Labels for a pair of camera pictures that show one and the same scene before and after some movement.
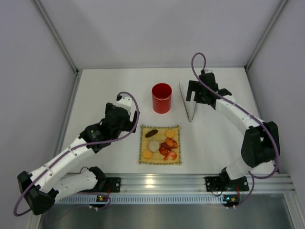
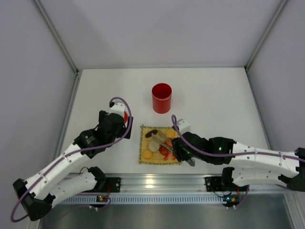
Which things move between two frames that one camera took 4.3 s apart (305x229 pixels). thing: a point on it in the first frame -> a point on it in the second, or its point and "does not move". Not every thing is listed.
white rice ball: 154,146 does not move
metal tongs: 189,106 -> 167,142
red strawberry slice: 163,150 does not move
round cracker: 170,133 does not move
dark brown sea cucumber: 151,133 does not move
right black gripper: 196,89 -> 177,151
